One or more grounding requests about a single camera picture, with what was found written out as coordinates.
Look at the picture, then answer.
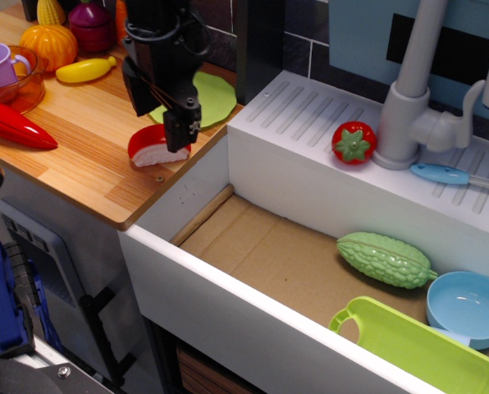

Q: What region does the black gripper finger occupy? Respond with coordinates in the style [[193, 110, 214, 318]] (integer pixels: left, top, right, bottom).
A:
[[162, 103, 202, 153], [122, 67, 166, 117]]

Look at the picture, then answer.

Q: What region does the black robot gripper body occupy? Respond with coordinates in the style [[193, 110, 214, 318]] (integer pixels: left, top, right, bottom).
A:
[[122, 1, 211, 108]]

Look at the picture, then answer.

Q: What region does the light green plastic plate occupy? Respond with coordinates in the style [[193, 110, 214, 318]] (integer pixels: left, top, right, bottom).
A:
[[148, 71, 238, 131]]

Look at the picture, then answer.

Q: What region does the orange toy carrot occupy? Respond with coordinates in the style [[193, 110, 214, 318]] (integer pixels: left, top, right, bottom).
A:
[[115, 0, 127, 46]]

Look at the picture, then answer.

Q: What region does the yellow toy banana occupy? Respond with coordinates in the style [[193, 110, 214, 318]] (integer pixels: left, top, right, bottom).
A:
[[55, 57, 117, 84]]

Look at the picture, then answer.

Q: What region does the magenta toy onion pot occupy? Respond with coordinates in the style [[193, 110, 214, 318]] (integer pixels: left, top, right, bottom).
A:
[[69, 1, 117, 53]]

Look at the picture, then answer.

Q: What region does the orange toy pumpkin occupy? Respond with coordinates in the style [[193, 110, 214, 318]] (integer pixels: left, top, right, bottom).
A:
[[19, 25, 78, 72]]

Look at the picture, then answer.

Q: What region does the yellow toy corn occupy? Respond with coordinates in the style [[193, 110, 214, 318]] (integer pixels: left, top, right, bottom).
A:
[[37, 0, 66, 25]]

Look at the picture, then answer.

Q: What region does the orange transparent bowl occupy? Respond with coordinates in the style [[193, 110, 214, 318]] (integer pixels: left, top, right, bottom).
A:
[[0, 45, 48, 114]]

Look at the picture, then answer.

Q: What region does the white toy sink unit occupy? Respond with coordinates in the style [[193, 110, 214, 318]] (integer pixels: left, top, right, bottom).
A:
[[119, 71, 489, 393]]

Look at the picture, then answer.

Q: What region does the red toy chili pepper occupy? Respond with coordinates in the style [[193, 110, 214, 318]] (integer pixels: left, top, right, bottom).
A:
[[0, 103, 58, 149]]

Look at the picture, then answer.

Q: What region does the red toy tomato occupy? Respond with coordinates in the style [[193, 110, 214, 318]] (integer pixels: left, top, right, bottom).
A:
[[331, 121, 377, 165]]

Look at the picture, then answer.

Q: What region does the brown cardboard sheet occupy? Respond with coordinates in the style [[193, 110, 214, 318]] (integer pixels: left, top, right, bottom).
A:
[[172, 195, 427, 327]]

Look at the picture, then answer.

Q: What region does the light blue back panel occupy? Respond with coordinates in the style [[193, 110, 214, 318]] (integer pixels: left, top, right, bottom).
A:
[[329, 1, 489, 108]]

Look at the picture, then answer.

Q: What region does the grey toy faucet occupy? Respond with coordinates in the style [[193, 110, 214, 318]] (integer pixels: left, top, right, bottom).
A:
[[372, 1, 486, 170]]

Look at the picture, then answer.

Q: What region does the green toy bitter gourd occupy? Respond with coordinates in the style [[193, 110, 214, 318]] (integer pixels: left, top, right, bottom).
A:
[[336, 231, 438, 289]]

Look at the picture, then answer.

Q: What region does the blue clamp tool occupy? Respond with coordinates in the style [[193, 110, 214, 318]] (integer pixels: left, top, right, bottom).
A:
[[0, 241, 64, 359]]

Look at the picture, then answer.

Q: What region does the light blue bowl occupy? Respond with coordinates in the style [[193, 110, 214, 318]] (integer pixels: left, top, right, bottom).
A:
[[427, 271, 489, 350]]

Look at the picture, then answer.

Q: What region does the lime green tray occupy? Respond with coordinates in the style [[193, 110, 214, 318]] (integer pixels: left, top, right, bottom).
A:
[[329, 296, 489, 393]]

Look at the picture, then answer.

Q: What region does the black oven door handle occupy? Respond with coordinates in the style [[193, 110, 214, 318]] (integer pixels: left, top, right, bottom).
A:
[[79, 287, 136, 387]]

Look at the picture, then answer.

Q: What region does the blue handled utensil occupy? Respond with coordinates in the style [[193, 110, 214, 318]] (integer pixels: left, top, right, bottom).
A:
[[409, 163, 489, 189]]

